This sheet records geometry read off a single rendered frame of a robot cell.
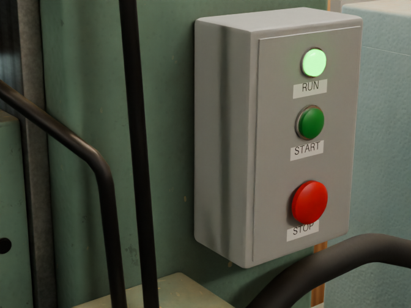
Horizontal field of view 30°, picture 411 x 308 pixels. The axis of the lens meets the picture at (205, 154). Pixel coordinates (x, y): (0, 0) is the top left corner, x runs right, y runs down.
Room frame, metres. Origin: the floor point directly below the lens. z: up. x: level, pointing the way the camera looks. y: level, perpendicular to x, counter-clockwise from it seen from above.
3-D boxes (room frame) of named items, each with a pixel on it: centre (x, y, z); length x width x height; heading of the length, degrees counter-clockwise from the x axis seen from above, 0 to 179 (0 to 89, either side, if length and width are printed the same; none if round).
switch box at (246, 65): (0.51, -0.05, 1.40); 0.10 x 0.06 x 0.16; 127
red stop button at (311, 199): (0.48, -0.07, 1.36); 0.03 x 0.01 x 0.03; 127
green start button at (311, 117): (0.48, -0.07, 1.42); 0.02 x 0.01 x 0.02; 127
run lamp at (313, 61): (0.48, -0.07, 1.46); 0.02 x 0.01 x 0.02; 127
